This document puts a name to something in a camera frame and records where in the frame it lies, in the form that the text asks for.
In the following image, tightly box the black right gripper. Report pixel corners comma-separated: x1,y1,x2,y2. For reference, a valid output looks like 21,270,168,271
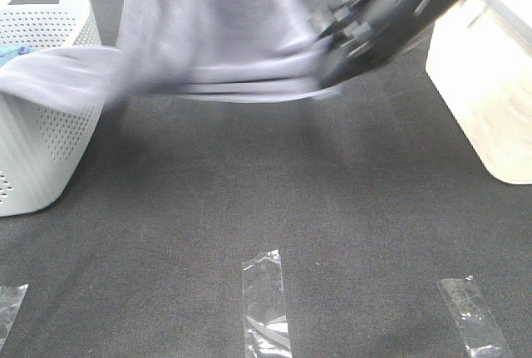
311,0,437,88

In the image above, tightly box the grey microfibre towel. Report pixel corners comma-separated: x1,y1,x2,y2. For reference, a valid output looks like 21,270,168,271
1,0,333,111

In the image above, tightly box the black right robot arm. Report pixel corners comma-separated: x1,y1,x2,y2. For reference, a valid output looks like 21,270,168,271
311,0,459,88

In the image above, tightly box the blue towel in basket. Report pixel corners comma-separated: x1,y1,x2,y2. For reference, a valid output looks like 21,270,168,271
0,45,35,66

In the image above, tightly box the cream plastic storage box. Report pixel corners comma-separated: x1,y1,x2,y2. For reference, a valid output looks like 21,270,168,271
426,0,531,184

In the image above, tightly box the middle clear tape strip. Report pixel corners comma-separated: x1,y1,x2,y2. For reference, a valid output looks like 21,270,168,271
242,249,293,357

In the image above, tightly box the clear tape strip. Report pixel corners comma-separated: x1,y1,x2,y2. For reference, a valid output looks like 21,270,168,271
242,249,293,357
0,284,28,349
437,276,514,358

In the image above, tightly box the right clear tape strip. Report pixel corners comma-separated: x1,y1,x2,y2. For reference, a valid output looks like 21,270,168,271
437,276,514,358

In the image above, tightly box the grey perforated laundry basket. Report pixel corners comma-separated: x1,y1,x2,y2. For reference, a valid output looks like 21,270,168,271
1,0,103,217

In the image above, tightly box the left clear tape strip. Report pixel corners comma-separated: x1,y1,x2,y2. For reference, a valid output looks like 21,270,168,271
0,284,28,349

